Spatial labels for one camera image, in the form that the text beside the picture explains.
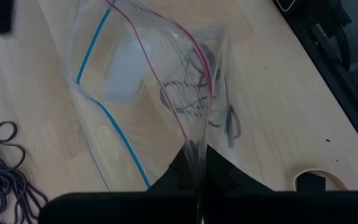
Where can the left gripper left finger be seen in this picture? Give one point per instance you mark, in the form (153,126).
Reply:
(129,208)

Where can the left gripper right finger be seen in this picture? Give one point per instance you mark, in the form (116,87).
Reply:
(275,208)

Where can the clear zip bag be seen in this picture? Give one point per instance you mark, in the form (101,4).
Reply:
(129,62)

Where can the black oblong fob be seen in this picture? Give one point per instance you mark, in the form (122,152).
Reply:
(311,182)

